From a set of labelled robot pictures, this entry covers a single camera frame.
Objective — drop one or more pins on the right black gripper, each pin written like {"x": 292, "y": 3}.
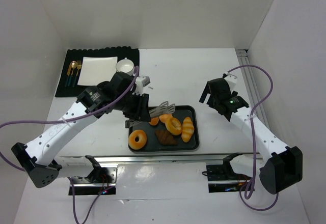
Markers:
{"x": 208, "y": 91}

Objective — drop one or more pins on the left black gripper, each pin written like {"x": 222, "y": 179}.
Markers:
{"x": 142, "y": 107}

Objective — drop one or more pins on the metal tongs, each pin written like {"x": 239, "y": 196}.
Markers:
{"x": 163, "y": 108}

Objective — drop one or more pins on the orange hollow bun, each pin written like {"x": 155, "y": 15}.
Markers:
{"x": 173, "y": 126}

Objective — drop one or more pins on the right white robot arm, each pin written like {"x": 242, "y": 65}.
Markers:
{"x": 281, "y": 166}

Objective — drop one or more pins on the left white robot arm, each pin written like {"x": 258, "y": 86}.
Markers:
{"x": 39, "y": 157}

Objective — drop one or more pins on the striped yellow bread roll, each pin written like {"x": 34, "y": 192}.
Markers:
{"x": 187, "y": 129}

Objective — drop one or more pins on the white square plate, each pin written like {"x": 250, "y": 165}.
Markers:
{"x": 96, "y": 70}

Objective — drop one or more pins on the gold fork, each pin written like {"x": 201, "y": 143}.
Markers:
{"x": 79, "y": 66}

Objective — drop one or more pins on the gold spoon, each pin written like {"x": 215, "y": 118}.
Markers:
{"x": 71, "y": 68}

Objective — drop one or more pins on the white cup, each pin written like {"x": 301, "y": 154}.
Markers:
{"x": 125, "y": 66}

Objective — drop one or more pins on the round orange bun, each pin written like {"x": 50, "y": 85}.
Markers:
{"x": 163, "y": 118}

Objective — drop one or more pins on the black placemat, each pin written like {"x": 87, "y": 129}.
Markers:
{"x": 120, "y": 52}

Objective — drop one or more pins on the round sugared bun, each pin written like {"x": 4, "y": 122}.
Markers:
{"x": 154, "y": 121}

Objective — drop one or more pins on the chocolate croissant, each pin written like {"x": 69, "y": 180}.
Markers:
{"x": 165, "y": 138}

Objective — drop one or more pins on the black baking tray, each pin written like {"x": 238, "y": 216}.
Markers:
{"x": 153, "y": 144}

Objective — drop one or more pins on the aluminium rail right side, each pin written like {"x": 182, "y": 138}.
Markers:
{"x": 248, "y": 75}

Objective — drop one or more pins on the ring donut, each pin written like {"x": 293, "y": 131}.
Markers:
{"x": 137, "y": 139}

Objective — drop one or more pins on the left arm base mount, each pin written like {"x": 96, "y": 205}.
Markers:
{"x": 102, "y": 178}

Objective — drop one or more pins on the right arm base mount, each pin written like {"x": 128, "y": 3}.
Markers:
{"x": 222, "y": 178}

